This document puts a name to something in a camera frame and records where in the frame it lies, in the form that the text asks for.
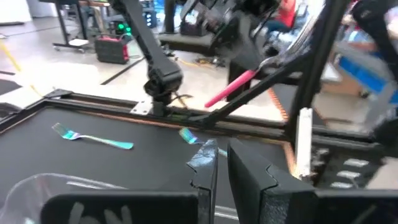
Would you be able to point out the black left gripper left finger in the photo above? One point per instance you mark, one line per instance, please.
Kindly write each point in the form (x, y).
(206, 174)

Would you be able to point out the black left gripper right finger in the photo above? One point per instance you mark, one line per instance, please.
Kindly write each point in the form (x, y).
(258, 193)

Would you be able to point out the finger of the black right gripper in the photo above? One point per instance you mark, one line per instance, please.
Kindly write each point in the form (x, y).
(259, 70)
(275, 59)

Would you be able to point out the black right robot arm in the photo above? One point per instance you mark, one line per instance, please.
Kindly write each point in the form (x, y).
(161, 74)

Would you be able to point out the rainbow metal fork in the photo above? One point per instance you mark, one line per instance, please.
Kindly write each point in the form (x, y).
(188, 136)
(93, 139)

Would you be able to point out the black floor mat striped edge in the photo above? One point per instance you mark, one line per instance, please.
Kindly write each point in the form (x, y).
(289, 102)

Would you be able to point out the person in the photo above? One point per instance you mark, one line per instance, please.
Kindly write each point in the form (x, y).
(286, 14)

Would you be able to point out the blue storage crate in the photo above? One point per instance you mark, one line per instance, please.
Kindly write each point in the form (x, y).
(367, 71)

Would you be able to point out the black table mat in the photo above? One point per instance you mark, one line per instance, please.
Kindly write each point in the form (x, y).
(93, 165)

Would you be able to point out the red and black equipment box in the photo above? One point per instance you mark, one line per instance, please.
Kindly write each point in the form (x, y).
(112, 51)

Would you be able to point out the black rolling table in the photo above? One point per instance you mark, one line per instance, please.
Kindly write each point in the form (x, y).
(63, 25)

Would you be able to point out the clear plastic bin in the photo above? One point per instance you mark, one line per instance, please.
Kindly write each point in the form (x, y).
(31, 193)

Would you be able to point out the black metal table frame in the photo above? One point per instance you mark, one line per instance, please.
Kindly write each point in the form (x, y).
(315, 68)

